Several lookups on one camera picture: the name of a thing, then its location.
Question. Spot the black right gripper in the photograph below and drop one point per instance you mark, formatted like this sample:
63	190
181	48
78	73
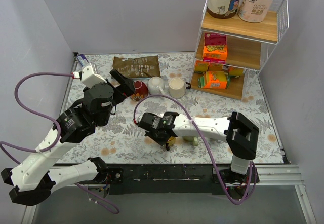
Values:
159	136

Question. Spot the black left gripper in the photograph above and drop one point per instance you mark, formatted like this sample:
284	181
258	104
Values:
121	88

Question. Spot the yellow mug black handle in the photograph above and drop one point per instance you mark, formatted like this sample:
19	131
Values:
170	143

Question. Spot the light green mug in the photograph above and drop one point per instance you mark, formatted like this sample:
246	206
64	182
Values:
192	140

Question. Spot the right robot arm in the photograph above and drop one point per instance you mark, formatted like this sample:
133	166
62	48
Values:
236	130

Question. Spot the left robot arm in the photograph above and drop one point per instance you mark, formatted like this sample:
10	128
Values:
34	179

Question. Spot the dark red mug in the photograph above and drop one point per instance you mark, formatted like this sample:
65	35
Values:
141	91

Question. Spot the white speckled mug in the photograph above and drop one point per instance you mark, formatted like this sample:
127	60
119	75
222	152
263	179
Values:
156	86

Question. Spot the cream beige mug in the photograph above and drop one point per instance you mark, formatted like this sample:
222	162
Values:
178	87

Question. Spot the brown coffee bag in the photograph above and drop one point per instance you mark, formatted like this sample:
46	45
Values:
137	68

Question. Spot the purple white box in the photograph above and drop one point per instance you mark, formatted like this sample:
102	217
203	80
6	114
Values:
83	61

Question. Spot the orange sponge pack lying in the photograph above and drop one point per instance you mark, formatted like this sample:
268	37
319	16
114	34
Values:
214	80

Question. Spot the orange sponge box left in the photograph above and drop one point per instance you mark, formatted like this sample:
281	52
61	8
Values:
201	66

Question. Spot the orange sponge box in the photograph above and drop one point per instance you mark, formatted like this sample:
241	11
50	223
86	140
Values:
201	66
228	70

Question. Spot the orange sponge box right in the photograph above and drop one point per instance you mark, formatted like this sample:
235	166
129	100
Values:
228	70

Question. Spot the orange pink Scrub Mommy box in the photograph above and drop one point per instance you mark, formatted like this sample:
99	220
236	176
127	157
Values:
215	48

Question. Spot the white wrapped tissue roll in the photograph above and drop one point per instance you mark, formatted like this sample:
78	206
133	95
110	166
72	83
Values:
254	11

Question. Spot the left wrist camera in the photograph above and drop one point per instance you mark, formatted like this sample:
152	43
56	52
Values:
88	76

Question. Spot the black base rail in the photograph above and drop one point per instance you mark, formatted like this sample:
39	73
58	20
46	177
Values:
175	178

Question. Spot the white wire shelf rack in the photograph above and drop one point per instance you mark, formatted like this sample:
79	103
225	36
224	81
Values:
249	45

